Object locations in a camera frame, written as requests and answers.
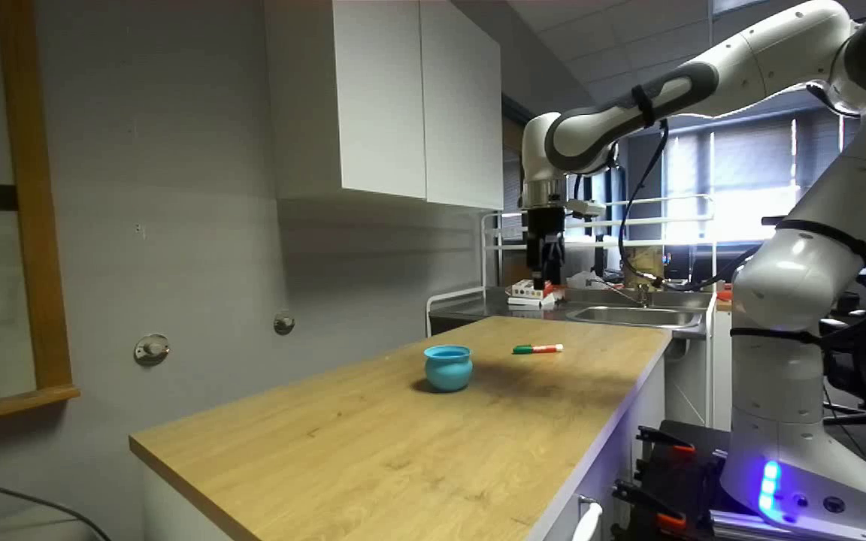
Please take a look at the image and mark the white wall cabinet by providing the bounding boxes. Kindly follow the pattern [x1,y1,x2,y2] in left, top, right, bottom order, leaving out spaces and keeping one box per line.
[263,0,507,213]

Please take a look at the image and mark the blue bowl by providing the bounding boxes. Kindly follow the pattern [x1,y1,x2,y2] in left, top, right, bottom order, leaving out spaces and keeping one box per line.
[423,345,473,391]

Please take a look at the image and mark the wooden framed board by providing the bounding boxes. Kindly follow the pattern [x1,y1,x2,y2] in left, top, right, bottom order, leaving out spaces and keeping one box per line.
[0,0,79,421]

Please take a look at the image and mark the red white box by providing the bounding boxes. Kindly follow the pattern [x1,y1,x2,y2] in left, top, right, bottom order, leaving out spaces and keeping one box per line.
[507,278,566,310]

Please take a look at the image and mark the red green white marker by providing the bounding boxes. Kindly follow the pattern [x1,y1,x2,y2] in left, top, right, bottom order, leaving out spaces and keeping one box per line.
[512,341,562,354]

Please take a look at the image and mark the black orange clamp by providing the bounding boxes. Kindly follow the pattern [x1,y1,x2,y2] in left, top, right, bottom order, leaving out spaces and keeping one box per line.
[612,421,724,541]

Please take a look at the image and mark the steel sink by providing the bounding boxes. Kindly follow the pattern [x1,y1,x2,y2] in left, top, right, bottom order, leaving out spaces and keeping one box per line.
[562,291,706,328]

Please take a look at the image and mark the round wall outlet left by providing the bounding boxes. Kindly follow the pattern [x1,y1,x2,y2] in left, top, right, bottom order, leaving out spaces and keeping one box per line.
[132,333,169,366]

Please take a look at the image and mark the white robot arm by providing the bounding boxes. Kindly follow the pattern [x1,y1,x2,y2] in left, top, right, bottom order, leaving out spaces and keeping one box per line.
[524,0,866,537]

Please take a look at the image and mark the round wall outlet right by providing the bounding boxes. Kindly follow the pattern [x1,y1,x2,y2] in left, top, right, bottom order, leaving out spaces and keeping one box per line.
[274,314,294,337]

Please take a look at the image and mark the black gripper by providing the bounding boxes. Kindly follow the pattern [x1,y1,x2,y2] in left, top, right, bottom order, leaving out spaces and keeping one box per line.
[527,208,566,286]

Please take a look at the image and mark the round wall outlet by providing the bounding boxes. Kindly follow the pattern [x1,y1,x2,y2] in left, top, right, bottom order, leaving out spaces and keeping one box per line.
[274,314,294,337]
[132,333,169,366]

